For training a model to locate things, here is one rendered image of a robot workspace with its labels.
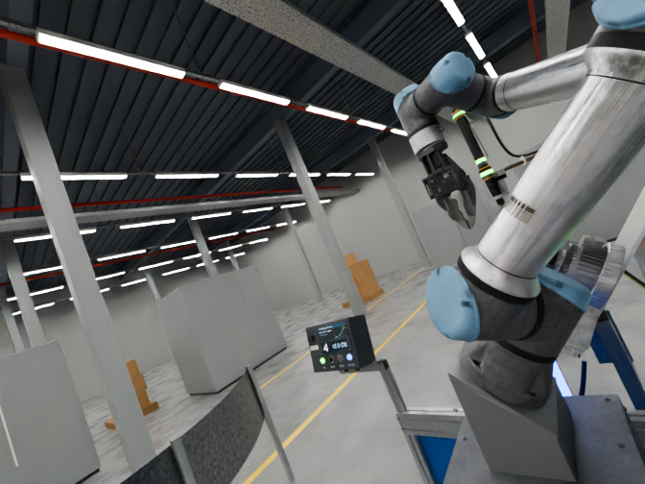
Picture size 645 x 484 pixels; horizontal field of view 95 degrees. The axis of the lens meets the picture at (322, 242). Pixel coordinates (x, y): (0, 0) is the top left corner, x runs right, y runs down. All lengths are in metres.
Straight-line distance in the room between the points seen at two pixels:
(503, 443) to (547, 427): 0.08
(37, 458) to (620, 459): 6.11
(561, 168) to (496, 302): 0.19
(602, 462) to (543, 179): 0.49
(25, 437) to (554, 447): 6.03
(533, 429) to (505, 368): 0.10
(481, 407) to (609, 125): 0.48
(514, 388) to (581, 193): 0.36
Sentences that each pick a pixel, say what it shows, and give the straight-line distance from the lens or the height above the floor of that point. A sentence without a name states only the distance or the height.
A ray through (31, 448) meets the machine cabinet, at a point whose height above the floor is 0.76.
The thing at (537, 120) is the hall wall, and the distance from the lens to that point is 13.63.
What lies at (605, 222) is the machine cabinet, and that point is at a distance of 6.94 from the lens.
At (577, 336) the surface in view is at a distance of 1.28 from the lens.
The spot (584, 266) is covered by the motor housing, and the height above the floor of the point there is 1.13.
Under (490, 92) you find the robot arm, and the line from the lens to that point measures 0.77.
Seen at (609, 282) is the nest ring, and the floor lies 1.08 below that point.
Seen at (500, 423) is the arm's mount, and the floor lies 1.09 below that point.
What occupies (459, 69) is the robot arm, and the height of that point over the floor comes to 1.72.
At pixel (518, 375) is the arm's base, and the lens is 0.65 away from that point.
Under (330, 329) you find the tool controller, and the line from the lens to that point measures 1.26.
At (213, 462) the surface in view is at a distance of 2.13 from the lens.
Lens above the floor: 1.46
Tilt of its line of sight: 5 degrees up
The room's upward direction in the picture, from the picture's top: 23 degrees counter-clockwise
